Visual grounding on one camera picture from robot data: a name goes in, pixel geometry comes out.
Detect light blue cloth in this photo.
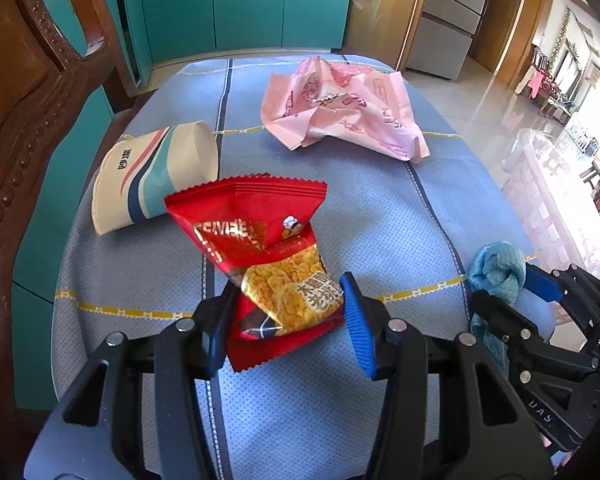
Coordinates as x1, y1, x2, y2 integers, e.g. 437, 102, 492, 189
467, 242, 526, 375

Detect red snack packet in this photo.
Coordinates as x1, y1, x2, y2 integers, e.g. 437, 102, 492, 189
164, 174, 343, 373

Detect striped paper cup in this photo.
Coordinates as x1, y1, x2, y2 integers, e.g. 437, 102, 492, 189
92, 122, 219, 235

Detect pink printed paper wrapper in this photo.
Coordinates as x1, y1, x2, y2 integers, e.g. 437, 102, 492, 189
261, 56, 430, 162

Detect teal kitchen cabinets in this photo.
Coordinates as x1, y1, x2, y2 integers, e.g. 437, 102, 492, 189
12, 0, 349, 410

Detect white plastic laundry basket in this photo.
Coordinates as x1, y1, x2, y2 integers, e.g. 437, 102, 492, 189
501, 128, 600, 279

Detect blue checked tablecloth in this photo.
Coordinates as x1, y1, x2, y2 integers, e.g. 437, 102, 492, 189
24, 54, 556, 479

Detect distant dining chairs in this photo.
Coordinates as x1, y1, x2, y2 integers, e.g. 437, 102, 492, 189
529, 50, 600, 214

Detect grey refrigerator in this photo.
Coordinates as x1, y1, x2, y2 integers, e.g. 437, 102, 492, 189
406, 0, 486, 80

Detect brown wooden chair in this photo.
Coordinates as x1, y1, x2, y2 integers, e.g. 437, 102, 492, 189
0, 0, 135, 479

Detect wooden door panel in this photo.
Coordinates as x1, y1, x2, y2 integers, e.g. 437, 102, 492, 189
341, 0, 425, 72

